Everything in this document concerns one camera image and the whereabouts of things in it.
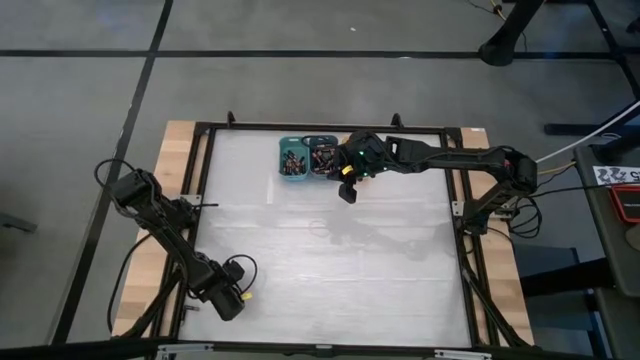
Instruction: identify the white patterned label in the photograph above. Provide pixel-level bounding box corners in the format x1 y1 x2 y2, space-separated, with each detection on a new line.
592 164 640 186

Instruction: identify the grey floor object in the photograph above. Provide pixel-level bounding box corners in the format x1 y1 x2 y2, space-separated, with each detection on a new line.
0 212 39 235

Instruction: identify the black overhead frame bar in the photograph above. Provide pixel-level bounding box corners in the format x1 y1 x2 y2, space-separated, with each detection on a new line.
0 337 166 360

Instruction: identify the black floor cable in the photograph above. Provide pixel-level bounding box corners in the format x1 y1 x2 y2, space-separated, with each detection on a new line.
106 232 174 335

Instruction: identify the teal plastic bin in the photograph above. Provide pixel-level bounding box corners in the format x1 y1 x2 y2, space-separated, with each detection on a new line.
277 136 311 182

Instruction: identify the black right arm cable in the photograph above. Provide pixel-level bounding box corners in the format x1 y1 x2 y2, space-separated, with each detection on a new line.
301 133 346 151

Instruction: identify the yellow hanging cable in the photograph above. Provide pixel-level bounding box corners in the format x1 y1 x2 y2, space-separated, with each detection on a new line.
537 159 577 176

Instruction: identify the silver frame bracket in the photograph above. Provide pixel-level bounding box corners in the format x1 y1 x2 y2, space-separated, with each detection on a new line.
433 348 492 360
156 342 215 359

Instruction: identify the white hanging cable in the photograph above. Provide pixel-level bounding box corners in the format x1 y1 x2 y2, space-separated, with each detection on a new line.
534 99 640 164

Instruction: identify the wooden base board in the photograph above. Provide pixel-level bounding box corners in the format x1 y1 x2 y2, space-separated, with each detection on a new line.
110 119 211 339
447 127 535 346

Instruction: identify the thick black cable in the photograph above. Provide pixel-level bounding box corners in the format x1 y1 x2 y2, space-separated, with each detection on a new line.
224 253 259 294

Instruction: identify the black floor stand post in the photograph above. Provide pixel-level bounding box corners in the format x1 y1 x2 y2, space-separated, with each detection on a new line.
477 0 545 68

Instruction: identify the black cable bundle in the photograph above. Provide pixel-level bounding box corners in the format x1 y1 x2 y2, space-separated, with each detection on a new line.
507 194 544 240

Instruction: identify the blue-grey plastic bin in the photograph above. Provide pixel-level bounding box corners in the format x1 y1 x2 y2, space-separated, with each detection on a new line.
308 134 341 179

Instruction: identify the black desk leg frame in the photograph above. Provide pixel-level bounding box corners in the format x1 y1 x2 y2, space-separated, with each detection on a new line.
543 0 640 137

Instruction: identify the red black device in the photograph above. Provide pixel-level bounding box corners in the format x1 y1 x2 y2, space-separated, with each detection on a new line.
608 183 640 225

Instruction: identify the black diagonal frame strut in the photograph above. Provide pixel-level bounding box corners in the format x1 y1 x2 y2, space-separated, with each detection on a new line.
459 234 531 349
119 269 189 341

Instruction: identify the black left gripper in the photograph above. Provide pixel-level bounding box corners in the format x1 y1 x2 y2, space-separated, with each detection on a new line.
197 259 249 322

